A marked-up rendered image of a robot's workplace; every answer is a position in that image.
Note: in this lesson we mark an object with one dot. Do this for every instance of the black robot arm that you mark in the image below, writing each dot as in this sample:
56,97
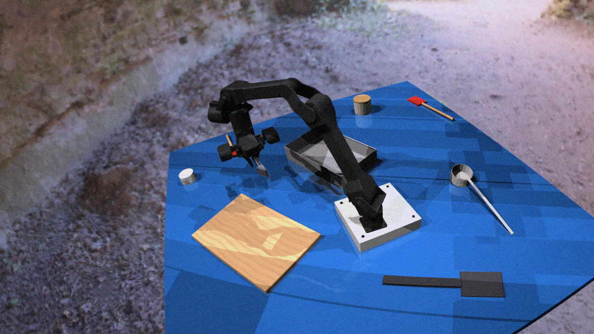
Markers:
320,115

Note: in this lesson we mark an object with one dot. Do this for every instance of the red spatula with wooden handle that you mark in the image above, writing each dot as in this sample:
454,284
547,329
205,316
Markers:
418,101

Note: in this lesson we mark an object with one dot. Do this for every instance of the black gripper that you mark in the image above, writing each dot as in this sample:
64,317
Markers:
225,150

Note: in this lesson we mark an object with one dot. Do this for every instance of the light brown wooden board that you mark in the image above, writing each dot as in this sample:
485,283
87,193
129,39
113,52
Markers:
259,243

